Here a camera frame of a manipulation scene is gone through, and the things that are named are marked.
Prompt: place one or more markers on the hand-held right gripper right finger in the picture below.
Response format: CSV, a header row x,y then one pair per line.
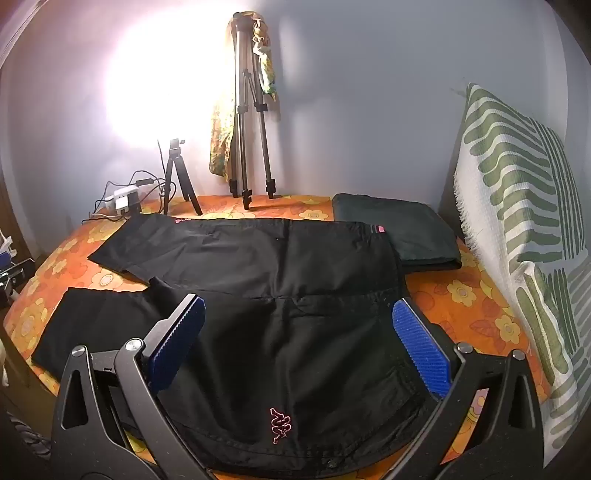
x,y
420,350

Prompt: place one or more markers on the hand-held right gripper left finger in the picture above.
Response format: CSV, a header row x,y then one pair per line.
x,y
178,341

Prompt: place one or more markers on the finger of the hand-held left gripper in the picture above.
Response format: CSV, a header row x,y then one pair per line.
x,y
14,277

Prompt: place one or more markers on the black pants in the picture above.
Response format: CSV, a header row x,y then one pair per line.
x,y
277,323

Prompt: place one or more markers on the orange floral bedsheet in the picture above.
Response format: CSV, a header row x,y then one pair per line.
x,y
466,295

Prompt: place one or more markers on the dark green folded cloth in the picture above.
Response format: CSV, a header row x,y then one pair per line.
x,y
401,226

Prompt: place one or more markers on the white power strip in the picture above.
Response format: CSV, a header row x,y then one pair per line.
x,y
122,194

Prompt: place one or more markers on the green white striped pillow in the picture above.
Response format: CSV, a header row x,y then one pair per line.
x,y
517,207

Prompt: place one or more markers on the small black tripod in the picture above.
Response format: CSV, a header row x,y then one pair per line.
x,y
178,161

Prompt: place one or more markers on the large black tripod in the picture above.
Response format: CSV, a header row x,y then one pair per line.
x,y
243,115

